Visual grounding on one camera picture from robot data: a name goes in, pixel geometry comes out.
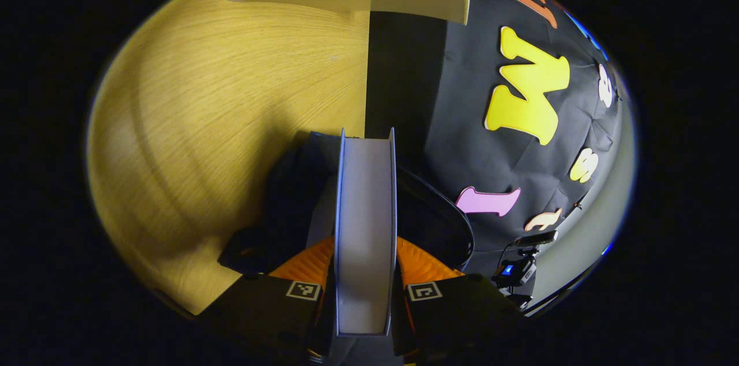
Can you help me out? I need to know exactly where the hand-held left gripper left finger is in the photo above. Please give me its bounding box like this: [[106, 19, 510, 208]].
[[199, 236, 337, 364]]

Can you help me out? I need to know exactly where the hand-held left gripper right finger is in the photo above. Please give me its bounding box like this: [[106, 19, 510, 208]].
[[395, 236, 523, 364]]

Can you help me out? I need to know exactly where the blue schoolbag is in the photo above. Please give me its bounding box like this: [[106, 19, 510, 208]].
[[218, 130, 475, 297]]

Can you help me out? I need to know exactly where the grey book with dark picture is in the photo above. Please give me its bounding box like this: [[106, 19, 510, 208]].
[[334, 128, 399, 337]]

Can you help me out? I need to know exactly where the black backdrop cloth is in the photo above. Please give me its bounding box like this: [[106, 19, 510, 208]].
[[365, 0, 631, 297]]

